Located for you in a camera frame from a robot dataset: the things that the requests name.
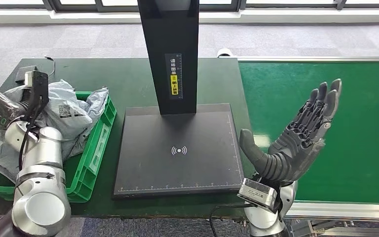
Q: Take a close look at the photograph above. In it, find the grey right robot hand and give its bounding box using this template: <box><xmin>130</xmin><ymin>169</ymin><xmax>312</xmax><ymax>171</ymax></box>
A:
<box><xmin>239</xmin><ymin>78</ymin><xmax>343</xmax><ymax>183</ymax></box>

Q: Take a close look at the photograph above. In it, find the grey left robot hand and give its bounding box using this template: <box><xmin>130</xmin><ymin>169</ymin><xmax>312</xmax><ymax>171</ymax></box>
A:
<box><xmin>0</xmin><ymin>87</ymin><xmax>27</xmax><ymax>131</ymax></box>

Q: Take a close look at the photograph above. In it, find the white parcel bag shipping label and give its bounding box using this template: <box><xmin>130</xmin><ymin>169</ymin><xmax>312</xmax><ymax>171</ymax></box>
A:
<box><xmin>4</xmin><ymin>79</ymin><xmax>94</xmax><ymax>141</ymax></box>

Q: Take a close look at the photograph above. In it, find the grey parcel bag brown print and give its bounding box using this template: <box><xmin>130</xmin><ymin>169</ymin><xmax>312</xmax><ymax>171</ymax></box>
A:
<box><xmin>78</xmin><ymin>86</ymin><xmax>110</xmax><ymax>131</ymax></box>

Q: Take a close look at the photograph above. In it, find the green conveyor belt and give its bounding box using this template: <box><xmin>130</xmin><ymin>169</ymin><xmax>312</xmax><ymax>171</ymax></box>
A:
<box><xmin>236</xmin><ymin>56</ymin><xmax>379</xmax><ymax>237</ymax></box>

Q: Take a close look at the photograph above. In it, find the black inbound scanner machine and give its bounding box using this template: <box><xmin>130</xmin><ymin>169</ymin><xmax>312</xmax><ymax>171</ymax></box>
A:
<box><xmin>113</xmin><ymin>0</ymin><xmax>246</xmax><ymax>199</ymax></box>

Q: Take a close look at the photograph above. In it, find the black power bank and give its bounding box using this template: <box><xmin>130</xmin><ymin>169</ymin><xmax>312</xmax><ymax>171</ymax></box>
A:
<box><xmin>15</xmin><ymin>65</ymin><xmax>38</xmax><ymax>83</ymax></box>

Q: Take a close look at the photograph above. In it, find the green plastic crate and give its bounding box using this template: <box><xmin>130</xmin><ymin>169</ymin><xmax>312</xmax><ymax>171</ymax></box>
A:
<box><xmin>0</xmin><ymin>91</ymin><xmax>117</xmax><ymax>203</ymax></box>

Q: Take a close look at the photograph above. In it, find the dark green table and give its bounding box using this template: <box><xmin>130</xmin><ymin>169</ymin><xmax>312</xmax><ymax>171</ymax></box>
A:
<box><xmin>0</xmin><ymin>58</ymin><xmax>259</xmax><ymax>219</ymax></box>

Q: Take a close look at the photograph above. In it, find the black yellow label sticker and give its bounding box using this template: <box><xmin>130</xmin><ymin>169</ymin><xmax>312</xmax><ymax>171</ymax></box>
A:
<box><xmin>165</xmin><ymin>53</ymin><xmax>183</xmax><ymax>100</ymax></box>

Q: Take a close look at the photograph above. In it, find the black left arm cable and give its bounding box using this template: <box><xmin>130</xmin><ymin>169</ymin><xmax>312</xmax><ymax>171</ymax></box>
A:
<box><xmin>18</xmin><ymin>101</ymin><xmax>43</xmax><ymax>171</ymax></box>

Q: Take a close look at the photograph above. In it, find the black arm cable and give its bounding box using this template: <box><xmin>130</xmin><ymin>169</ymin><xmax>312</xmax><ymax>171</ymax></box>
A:
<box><xmin>18</xmin><ymin>101</ymin><xmax>43</xmax><ymax>171</ymax></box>
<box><xmin>209</xmin><ymin>203</ymin><xmax>256</xmax><ymax>237</ymax></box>

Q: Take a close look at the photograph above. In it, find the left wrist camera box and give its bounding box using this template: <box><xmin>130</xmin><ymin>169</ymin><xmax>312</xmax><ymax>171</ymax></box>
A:
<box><xmin>23</xmin><ymin>70</ymin><xmax>50</xmax><ymax>116</ymax></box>

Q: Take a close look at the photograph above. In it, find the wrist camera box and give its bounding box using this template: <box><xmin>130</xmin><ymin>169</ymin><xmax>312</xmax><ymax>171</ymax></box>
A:
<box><xmin>237</xmin><ymin>178</ymin><xmax>281</xmax><ymax>214</ymax></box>
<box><xmin>23</xmin><ymin>70</ymin><xmax>50</xmax><ymax>116</ymax></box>

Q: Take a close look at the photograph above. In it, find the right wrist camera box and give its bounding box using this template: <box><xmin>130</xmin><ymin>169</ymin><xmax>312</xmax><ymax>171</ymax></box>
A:
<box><xmin>237</xmin><ymin>178</ymin><xmax>281</xmax><ymax>214</ymax></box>

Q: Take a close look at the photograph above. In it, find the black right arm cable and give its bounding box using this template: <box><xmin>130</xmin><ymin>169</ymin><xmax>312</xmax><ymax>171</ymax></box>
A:
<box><xmin>209</xmin><ymin>203</ymin><xmax>256</xmax><ymax>237</ymax></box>

